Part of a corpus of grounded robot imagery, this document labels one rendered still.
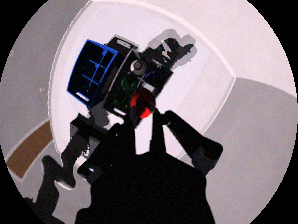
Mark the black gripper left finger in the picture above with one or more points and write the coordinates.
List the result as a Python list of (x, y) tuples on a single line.
[(109, 151)]

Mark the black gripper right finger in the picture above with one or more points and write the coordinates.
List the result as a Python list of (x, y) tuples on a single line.
[(203, 151)]

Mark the dark blue crate with dividers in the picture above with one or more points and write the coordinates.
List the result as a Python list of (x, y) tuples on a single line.
[(86, 66)]

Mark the black divided crate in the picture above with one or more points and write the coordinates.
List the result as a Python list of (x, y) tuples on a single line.
[(124, 70)]

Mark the blue bottle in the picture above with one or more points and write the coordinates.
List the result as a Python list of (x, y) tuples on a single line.
[(154, 75)]

